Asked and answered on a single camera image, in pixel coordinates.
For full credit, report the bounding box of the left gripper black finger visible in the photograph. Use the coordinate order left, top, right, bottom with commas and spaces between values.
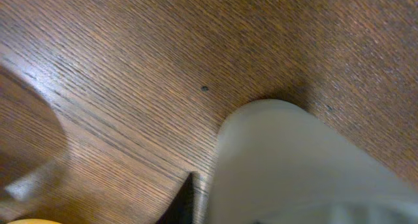
155, 172, 195, 224

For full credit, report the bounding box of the grey paper cup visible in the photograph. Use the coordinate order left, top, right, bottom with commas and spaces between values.
206, 99, 417, 223

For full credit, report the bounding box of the yellow small bowl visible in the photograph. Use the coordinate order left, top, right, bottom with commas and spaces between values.
7, 219, 62, 224

